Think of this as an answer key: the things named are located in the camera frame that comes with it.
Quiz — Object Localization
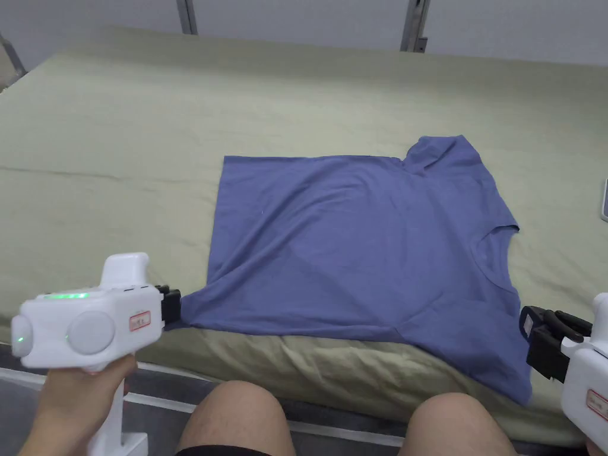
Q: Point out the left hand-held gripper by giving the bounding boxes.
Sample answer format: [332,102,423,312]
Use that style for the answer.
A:
[10,253,184,456]

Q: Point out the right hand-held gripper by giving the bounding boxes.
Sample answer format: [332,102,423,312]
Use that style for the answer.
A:
[520,292,608,433]

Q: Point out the blue t-shirt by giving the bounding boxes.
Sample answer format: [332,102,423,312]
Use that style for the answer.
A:
[180,135,534,407]

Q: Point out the person's left hand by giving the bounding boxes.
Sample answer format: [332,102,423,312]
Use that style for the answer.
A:
[16,353,140,456]

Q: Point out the person's legs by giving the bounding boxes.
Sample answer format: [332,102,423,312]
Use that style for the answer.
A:
[175,379,534,456]

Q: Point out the bed with pale green sheet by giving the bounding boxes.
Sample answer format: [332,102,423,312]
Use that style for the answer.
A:
[0,24,608,448]

